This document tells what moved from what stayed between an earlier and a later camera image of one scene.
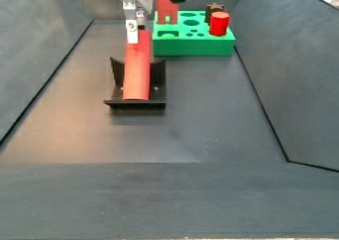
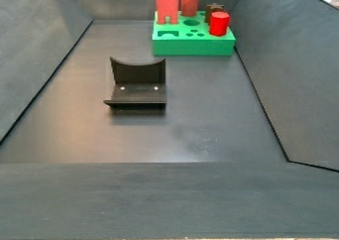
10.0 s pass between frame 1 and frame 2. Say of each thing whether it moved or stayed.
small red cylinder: stayed
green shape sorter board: stayed
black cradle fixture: stayed
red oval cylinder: moved
